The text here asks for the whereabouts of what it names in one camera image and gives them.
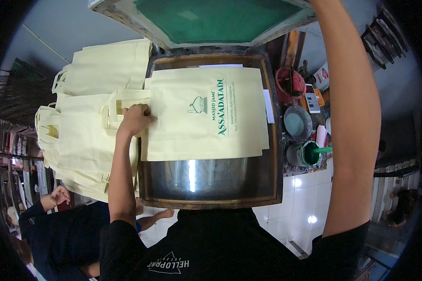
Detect person's left hand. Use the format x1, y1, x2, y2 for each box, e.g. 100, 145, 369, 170
118, 104, 158, 138

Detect cream tote bag green print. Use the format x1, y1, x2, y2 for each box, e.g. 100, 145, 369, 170
107, 67, 270, 162

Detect pile of blank cream totes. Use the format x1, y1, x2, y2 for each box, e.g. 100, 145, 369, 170
34, 39, 152, 203

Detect wooden printing table glass top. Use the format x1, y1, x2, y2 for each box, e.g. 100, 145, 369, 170
137, 53, 285, 211

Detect cluttered shop shelves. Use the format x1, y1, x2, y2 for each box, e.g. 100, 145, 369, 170
0, 116, 58, 220

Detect person's body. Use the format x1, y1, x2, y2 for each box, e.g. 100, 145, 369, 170
99, 207, 372, 281

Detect red bucket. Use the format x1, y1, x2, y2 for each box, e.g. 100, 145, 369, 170
275, 67, 307, 105

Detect grey bowl teal ink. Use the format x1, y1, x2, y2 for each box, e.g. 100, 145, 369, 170
283, 105, 314, 142

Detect green ink can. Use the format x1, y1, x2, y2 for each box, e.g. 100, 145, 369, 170
286, 140, 323, 168

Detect wooden plank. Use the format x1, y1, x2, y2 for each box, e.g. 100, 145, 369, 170
284, 30, 307, 72

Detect white phone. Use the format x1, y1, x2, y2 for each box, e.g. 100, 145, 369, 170
304, 84, 321, 114

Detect white roll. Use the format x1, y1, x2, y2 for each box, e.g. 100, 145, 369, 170
315, 125, 328, 148

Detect white bag red label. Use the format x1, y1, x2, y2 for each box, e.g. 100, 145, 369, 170
313, 63, 330, 92

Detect wooden screen printing frame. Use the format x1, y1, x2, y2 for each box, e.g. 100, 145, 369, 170
88, 0, 318, 50

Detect dark wall rack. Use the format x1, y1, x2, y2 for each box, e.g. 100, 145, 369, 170
360, 3, 411, 71

